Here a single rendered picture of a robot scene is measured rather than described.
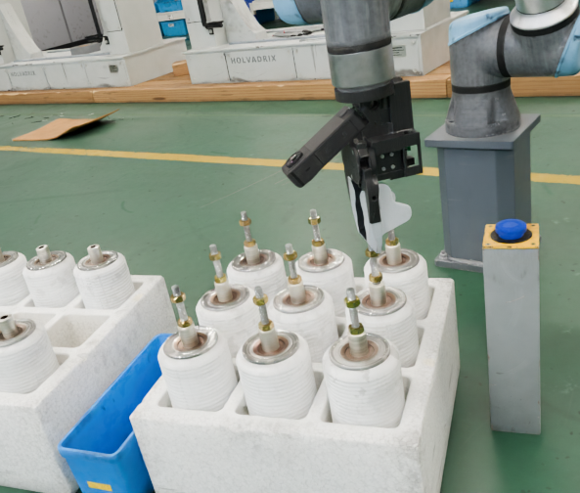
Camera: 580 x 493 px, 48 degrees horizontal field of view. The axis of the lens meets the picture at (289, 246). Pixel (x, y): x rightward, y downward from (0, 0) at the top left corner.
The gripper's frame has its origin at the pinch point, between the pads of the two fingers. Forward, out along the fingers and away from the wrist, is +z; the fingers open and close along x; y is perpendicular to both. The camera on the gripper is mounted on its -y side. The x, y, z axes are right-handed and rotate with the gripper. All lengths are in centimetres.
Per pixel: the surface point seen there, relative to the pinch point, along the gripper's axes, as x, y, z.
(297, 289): 5.0, -9.6, 7.4
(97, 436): 11, -44, 27
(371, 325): -3.9, -2.0, 10.6
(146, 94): 325, -34, 30
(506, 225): -2.4, 18.5, 1.9
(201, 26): 303, 6, -3
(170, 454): -3.1, -32.1, 22.8
